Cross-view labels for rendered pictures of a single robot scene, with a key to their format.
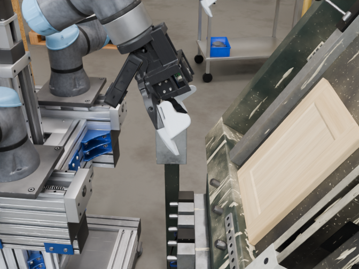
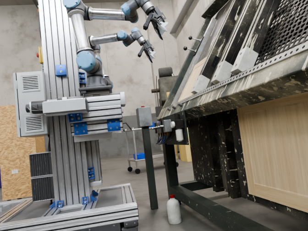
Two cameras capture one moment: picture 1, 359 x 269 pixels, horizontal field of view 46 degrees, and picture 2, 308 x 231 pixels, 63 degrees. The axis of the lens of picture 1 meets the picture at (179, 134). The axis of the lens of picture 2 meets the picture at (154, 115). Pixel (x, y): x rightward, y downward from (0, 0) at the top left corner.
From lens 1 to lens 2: 1.51 m
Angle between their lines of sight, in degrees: 39
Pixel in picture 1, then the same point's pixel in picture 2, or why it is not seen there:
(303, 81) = (189, 70)
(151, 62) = (155, 14)
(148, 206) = not seen: hidden behind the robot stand
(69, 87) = not seen: hidden behind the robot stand
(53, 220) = (115, 104)
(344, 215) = (213, 53)
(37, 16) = (126, 6)
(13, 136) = (101, 71)
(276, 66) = (178, 83)
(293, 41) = (181, 74)
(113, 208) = not seen: hidden behind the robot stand
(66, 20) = (133, 6)
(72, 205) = (123, 95)
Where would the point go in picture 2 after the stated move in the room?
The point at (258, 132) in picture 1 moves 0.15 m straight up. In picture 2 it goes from (179, 91) to (177, 74)
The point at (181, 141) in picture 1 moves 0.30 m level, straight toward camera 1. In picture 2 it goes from (149, 113) to (157, 109)
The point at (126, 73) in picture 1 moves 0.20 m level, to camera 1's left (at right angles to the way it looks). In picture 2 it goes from (149, 17) to (119, 17)
